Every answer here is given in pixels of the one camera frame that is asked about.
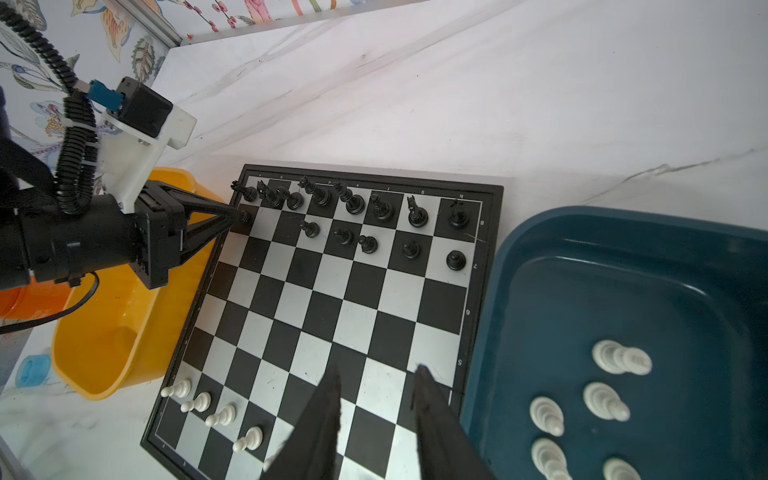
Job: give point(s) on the black chess pieces row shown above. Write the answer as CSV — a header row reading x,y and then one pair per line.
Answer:
x,y
416,240

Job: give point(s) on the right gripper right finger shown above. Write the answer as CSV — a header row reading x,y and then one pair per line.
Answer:
x,y
444,449

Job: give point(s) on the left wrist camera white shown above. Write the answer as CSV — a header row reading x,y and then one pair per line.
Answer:
x,y
141,124

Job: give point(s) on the yellow plastic tray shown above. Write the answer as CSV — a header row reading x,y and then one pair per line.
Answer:
x,y
125,334

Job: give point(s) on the black white chess board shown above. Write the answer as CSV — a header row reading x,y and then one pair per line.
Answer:
x,y
271,340

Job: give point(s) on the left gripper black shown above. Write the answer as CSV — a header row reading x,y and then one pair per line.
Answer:
x,y
53,246

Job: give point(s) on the white pieces in teal tray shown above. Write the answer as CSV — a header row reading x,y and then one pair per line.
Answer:
x,y
600,399

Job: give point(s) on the white chess pieces row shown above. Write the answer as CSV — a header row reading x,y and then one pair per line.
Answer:
x,y
204,430

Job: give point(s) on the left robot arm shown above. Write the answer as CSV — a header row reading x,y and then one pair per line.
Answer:
x,y
27,182

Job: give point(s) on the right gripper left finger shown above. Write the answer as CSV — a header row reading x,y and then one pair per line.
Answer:
x,y
311,449

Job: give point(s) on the teal plastic tray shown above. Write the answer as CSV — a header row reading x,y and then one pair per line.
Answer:
x,y
692,294

